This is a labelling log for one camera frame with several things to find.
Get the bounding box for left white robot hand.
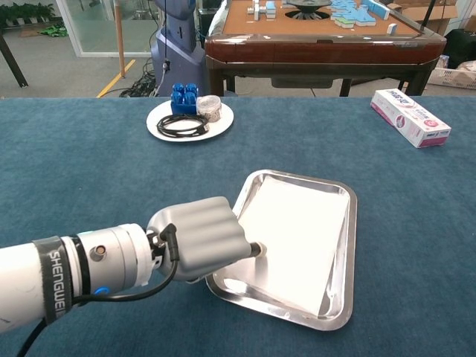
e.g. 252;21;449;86
145;196;269;283

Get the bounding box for stainless steel tray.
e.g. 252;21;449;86
205;170;358;331

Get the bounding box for white round plate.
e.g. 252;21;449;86
146;99;235;143

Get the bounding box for clear jar of small parts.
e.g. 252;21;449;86
196;94;223;123

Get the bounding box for blue felt table cover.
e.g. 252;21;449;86
0;96;476;357

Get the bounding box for wooden pole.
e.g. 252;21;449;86
113;0;126;79

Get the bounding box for brown mahjong table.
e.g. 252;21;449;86
204;0;447;97

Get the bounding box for small stack of mahjong tiles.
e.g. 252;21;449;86
247;0;278;19

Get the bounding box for white pink toothpaste box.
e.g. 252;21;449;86
370;88;452;149

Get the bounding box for black mahjong table centre disc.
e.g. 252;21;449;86
284;0;334;19

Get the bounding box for black table leg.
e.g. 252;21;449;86
0;31;29;89

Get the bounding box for heap of blue mahjong tiles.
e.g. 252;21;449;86
329;0;391;29

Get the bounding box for row of green plants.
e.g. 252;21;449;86
0;2;57;27

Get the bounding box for white plastic basket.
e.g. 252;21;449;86
427;66;476;90

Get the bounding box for black tripod stand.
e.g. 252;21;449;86
419;0;437;30

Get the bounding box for black rubber ring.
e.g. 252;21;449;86
156;113;211;138

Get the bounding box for tangled floor cables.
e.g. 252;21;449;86
118;59;161;98

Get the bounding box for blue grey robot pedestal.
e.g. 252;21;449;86
150;0;208;97

